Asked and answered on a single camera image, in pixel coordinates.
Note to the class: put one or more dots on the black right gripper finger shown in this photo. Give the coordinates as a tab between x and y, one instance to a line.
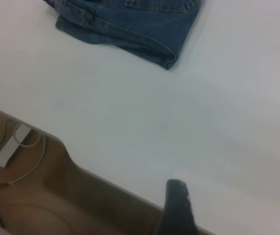
176	213

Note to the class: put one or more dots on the blue denim jeans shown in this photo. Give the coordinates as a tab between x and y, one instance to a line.
142	29

